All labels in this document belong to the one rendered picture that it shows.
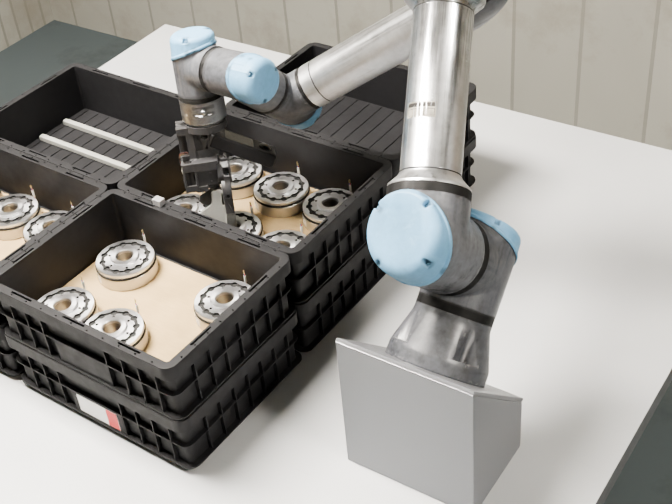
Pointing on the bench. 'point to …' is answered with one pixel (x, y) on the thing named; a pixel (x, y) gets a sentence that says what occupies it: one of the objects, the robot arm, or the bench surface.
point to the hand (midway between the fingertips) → (233, 221)
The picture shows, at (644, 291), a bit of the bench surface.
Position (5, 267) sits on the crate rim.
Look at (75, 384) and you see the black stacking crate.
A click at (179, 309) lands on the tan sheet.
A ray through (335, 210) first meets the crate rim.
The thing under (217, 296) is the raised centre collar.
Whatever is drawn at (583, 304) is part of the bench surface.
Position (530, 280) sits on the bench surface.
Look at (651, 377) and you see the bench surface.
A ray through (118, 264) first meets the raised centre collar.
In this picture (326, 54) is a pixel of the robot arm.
